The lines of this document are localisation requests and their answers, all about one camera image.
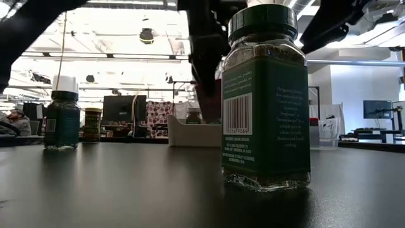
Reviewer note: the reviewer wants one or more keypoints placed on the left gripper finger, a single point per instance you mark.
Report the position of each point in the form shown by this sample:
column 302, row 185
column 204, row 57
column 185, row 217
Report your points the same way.
column 205, row 73

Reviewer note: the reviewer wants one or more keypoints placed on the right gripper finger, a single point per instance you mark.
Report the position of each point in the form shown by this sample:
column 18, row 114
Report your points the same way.
column 319, row 36

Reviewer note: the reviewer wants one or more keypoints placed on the green-lid glass spice jar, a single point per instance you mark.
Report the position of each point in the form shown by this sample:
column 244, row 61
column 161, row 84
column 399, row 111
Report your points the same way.
column 265, row 111
column 193, row 117
column 63, row 123

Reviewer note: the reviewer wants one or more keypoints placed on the yellow-lid brown spice jar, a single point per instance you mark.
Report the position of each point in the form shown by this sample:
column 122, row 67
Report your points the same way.
column 92, row 126

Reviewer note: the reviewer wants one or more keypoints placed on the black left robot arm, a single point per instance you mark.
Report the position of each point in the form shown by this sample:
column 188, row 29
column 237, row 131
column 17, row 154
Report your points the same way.
column 25, row 31

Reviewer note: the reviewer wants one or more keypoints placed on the pale horizontal ceiling beam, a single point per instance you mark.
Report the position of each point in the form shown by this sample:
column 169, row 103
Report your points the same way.
column 354, row 62

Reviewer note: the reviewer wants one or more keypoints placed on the hanging black ceiling lamp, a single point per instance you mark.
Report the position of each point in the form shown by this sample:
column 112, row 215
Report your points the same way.
column 146, row 35

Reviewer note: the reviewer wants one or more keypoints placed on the red white patterned cloth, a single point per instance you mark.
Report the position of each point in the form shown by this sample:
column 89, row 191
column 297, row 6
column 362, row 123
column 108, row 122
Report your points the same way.
column 158, row 114

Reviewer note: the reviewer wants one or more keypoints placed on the clear bin top middle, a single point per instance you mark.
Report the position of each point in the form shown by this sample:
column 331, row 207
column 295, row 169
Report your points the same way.
column 190, row 134

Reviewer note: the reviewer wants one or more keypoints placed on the long ceiling light bar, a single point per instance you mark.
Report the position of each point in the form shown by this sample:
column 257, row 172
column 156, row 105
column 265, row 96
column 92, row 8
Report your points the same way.
column 142, row 56

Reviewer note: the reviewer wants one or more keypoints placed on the black computer monitor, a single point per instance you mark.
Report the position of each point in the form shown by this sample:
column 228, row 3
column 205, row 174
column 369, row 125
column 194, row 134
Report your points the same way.
column 120, row 107

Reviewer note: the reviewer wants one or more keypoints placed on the clear plastic bin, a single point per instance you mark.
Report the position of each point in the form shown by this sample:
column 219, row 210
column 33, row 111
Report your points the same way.
column 329, row 139

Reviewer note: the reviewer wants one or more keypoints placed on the small black ceiling lamp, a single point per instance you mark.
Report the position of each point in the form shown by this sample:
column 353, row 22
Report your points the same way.
column 90, row 78

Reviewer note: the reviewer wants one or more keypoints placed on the black office desk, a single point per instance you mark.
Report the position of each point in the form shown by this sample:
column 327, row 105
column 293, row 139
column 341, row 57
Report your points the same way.
column 386, row 136

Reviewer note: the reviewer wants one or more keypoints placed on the black box with label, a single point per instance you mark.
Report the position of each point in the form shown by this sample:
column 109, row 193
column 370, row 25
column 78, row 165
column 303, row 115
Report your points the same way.
column 30, row 111

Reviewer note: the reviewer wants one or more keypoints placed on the person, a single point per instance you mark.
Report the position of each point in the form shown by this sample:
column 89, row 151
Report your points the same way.
column 19, row 122

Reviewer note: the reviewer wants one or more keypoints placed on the dark wall monitor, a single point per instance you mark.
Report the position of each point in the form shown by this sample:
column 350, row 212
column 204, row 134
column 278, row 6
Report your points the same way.
column 376, row 109

